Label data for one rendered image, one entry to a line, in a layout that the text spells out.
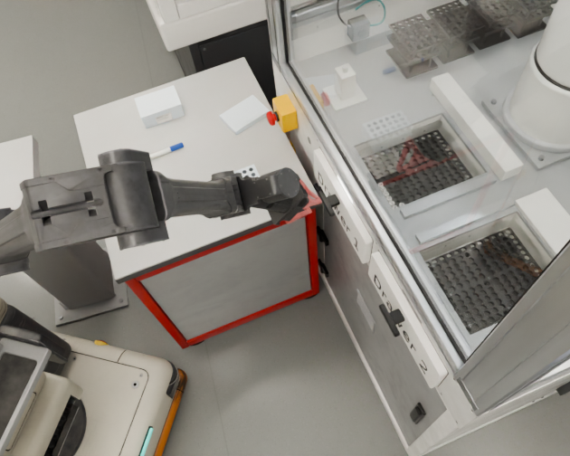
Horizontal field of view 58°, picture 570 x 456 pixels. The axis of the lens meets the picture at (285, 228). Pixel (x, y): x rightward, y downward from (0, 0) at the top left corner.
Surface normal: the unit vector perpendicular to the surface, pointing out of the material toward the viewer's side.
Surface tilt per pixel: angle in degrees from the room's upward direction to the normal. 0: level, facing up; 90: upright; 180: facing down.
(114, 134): 0
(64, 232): 34
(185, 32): 90
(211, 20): 90
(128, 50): 0
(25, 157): 0
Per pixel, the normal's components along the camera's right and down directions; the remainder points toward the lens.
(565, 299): -0.92, 0.37
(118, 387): -0.07, -0.49
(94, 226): 0.29, -0.04
